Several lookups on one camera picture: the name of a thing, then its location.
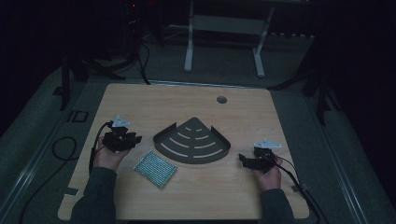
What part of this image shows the black tripod stand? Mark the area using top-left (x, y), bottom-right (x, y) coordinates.
top-left (266, 36), bottom-right (343, 127)
top-left (52, 52), bottom-right (127, 112)

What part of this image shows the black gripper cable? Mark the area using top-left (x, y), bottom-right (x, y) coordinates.
top-left (88, 120), bottom-right (114, 175)
top-left (274, 158), bottom-right (322, 224)

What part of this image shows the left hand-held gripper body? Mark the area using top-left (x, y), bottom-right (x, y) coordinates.
top-left (102, 115), bottom-right (138, 154)

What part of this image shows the black rectangular floor bracket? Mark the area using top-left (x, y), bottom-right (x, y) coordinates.
top-left (66, 109), bottom-right (90, 123)

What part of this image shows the green mesh scouring pad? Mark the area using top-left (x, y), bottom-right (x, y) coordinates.
top-left (132, 149), bottom-right (178, 189)

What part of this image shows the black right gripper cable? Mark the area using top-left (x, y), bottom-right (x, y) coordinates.
top-left (274, 158), bottom-right (322, 224)

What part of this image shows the person's left hand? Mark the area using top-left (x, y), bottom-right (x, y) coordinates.
top-left (92, 135), bottom-right (131, 172)

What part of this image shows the black floor cable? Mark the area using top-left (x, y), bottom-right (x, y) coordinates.
top-left (18, 135), bottom-right (78, 224)

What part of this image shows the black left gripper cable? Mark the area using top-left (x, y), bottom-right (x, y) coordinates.
top-left (88, 120), bottom-right (114, 175)

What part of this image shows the black hanging cable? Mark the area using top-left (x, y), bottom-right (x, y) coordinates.
top-left (135, 40), bottom-right (152, 86)

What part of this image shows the dark grey corner shelf rack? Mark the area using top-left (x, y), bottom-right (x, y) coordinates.
top-left (152, 116), bottom-right (232, 165)

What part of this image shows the person's right hand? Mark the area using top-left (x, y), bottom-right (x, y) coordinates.
top-left (251, 156), bottom-right (284, 192)

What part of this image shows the white metal table frame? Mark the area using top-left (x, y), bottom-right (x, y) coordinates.
top-left (183, 0), bottom-right (276, 78)

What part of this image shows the dark equipment stand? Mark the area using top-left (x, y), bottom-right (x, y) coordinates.
top-left (120, 0), bottom-right (149, 64)

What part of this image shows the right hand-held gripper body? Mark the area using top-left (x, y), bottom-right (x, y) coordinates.
top-left (246, 138), bottom-right (283, 175)

